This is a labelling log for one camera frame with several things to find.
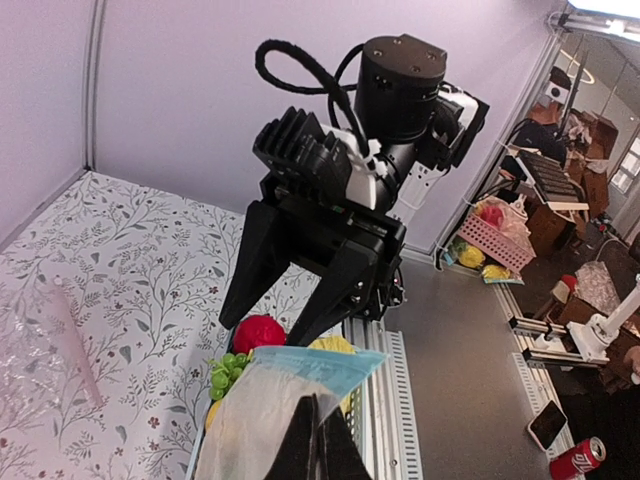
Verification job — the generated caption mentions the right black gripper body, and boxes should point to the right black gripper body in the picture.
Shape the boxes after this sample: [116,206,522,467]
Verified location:
[255,34,489,320]

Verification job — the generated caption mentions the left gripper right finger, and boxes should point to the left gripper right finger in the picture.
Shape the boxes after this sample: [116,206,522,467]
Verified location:
[318,409,371,480]

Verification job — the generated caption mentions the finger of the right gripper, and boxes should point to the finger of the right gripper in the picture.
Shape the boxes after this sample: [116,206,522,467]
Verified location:
[287,240,382,346]
[219,201,293,329]

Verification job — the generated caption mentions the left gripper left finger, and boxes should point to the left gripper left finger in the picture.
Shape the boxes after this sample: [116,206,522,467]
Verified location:
[264,394,320,480]

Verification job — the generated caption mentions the blue zipper clear bag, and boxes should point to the blue zipper clear bag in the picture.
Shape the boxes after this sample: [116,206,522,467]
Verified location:
[192,346,388,479]

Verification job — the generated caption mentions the pink zipper clear bag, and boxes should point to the pink zipper clear bag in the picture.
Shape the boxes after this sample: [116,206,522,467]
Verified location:
[1,276,104,419]

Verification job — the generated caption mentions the light blue plastic basket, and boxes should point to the light blue plastic basket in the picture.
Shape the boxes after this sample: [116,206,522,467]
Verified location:
[185,324,364,480]

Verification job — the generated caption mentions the napa cabbage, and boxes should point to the napa cabbage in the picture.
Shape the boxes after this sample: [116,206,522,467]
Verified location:
[309,336,356,354]

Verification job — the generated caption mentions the yellow lemon back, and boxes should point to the yellow lemon back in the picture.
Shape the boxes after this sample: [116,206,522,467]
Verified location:
[205,401,221,431]

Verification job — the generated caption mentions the green grapes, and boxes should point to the green grapes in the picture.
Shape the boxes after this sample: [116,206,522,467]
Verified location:
[209,351,253,402]

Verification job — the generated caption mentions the pink perforated basket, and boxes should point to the pink perforated basket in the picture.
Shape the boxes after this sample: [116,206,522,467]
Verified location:
[457,205,536,273]

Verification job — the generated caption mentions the smartphone on floor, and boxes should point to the smartphone on floor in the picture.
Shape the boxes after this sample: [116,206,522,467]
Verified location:
[526,400,568,451]

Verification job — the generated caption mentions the red soda can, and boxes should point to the red soda can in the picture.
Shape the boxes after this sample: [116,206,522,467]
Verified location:
[549,437,607,480]

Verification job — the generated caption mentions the front aluminium rail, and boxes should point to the front aluminium rail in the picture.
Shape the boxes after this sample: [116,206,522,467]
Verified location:
[343,319,424,479]

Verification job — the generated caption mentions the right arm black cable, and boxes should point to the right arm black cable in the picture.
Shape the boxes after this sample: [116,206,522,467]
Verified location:
[254,38,371,151]

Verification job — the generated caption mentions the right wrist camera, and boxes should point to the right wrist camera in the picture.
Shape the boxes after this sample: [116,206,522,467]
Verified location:
[253,107,377,210]

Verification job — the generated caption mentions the left aluminium frame post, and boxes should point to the left aluminium frame post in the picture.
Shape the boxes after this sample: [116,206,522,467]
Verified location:
[82,0,108,171]

